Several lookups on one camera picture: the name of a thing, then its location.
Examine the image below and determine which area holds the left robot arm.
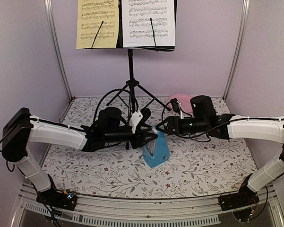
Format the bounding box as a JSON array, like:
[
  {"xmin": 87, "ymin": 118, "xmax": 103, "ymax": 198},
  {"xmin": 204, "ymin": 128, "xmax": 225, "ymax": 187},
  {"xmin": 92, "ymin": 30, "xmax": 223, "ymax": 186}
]
[{"xmin": 0, "ymin": 107, "xmax": 158, "ymax": 205}]

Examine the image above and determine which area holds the yellow sheet music page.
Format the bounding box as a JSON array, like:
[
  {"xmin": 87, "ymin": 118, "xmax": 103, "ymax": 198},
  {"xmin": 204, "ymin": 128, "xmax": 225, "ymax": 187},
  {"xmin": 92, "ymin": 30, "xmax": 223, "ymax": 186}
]
[{"xmin": 76, "ymin": 0, "xmax": 119, "ymax": 50}]

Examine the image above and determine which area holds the left aluminium frame post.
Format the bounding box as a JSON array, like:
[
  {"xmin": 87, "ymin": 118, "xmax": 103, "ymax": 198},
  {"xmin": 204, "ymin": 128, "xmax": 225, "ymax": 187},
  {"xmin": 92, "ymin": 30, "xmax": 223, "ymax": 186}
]
[{"xmin": 44, "ymin": 0, "xmax": 73, "ymax": 102}]

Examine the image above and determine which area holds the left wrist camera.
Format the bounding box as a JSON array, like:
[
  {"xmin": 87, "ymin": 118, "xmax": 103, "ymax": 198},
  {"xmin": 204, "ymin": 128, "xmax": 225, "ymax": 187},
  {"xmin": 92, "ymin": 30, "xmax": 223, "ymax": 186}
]
[{"xmin": 129, "ymin": 107, "xmax": 151, "ymax": 134}]

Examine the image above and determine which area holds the floral table mat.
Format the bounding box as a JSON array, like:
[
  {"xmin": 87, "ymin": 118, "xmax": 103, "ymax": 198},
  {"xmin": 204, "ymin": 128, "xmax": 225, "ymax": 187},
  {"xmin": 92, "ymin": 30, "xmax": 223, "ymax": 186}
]
[{"xmin": 36, "ymin": 96, "xmax": 262, "ymax": 199}]

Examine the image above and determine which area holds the black music stand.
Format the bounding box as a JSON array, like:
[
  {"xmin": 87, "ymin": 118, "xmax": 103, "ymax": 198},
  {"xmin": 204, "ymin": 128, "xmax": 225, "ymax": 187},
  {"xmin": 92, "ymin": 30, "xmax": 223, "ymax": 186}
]
[{"xmin": 93, "ymin": 0, "xmax": 177, "ymax": 148}]

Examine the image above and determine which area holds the white sheet music page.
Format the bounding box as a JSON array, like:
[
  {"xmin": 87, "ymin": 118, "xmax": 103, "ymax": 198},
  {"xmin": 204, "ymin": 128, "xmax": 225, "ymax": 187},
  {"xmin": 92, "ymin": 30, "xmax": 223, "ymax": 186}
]
[{"xmin": 121, "ymin": 0, "xmax": 176, "ymax": 48}]

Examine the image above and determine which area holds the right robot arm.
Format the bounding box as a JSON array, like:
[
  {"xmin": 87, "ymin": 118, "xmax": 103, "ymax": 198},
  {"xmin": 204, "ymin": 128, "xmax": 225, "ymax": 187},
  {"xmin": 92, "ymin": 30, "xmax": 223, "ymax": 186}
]
[{"xmin": 156, "ymin": 95, "xmax": 284, "ymax": 206}]

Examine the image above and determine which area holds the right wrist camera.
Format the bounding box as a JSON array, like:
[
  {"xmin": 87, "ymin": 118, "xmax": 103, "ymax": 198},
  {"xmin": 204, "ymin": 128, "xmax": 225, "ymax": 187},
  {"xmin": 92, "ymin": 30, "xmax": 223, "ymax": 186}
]
[{"xmin": 170, "ymin": 98, "xmax": 184, "ymax": 119}]

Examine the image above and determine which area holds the pink plate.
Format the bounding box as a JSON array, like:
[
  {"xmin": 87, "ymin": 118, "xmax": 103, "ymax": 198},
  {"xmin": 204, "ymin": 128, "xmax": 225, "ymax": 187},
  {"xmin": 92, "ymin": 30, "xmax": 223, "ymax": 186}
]
[{"xmin": 167, "ymin": 94, "xmax": 193, "ymax": 114}]

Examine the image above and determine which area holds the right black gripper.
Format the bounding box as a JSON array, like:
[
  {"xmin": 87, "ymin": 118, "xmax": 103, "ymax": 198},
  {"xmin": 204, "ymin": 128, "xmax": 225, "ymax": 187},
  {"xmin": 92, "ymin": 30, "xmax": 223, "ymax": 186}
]
[{"xmin": 155, "ymin": 117, "xmax": 207, "ymax": 137}]

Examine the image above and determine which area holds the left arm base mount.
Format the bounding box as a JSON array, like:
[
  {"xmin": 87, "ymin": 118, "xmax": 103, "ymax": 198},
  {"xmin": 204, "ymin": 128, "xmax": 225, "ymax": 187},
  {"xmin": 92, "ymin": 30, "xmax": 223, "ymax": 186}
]
[{"xmin": 36, "ymin": 178, "xmax": 77, "ymax": 211}]

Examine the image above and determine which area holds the blue metronome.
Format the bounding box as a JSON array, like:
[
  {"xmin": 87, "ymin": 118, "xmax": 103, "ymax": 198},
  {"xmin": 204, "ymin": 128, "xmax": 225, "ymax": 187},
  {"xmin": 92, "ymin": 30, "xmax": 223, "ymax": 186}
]
[{"xmin": 143, "ymin": 127, "xmax": 170, "ymax": 168}]

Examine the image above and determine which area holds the front aluminium rail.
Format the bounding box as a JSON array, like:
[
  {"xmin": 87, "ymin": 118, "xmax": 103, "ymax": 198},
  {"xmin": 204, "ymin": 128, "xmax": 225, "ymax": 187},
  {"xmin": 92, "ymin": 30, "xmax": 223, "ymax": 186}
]
[{"xmin": 11, "ymin": 183, "xmax": 284, "ymax": 227}]

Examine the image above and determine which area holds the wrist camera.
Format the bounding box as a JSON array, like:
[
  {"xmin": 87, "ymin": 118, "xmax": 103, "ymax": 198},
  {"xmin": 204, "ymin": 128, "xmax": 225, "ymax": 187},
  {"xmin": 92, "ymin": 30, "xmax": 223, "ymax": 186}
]
[
  {"xmin": 129, "ymin": 107, "xmax": 151, "ymax": 134},
  {"xmin": 170, "ymin": 98, "xmax": 184, "ymax": 119}
]

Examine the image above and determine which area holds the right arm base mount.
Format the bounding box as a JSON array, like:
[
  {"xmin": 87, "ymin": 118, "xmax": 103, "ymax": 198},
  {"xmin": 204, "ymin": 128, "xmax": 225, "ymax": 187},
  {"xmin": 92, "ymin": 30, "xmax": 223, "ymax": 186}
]
[{"xmin": 218, "ymin": 179, "xmax": 259, "ymax": 211}]

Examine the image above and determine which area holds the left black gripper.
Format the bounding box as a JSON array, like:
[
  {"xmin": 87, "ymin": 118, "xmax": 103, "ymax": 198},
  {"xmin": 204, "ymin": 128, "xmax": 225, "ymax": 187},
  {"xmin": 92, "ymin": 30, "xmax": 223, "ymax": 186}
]
[{"xmin": 104, "ymin": 124, "xmax": 158, "ymax": 149}]

